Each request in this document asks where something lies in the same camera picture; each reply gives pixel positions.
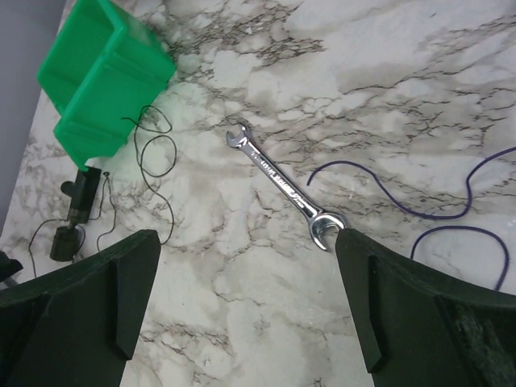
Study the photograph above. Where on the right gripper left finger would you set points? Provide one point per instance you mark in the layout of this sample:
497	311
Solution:
79	325

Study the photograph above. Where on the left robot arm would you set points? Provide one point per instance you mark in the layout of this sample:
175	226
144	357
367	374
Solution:
8	268

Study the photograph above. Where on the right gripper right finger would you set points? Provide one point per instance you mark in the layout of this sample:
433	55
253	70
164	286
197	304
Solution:
420	327

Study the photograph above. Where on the small open-end chrome wrench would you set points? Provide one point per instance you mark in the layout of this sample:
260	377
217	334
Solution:
318	219

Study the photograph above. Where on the green storage bin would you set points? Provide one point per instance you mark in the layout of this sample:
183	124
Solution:
104	67

